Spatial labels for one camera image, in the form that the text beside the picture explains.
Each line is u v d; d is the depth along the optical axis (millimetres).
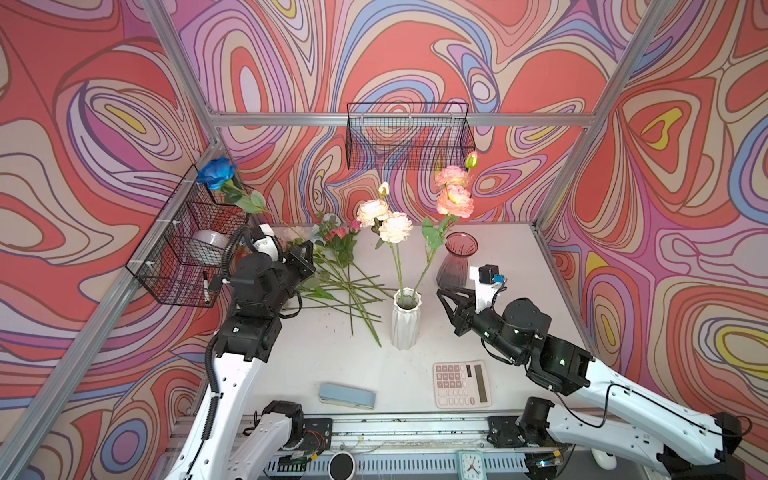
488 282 531
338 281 1023
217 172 559
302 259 566
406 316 724
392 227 625
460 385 799
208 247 693
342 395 778
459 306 576
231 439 388
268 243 573
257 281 460
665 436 425
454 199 580
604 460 687
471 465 678
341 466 654
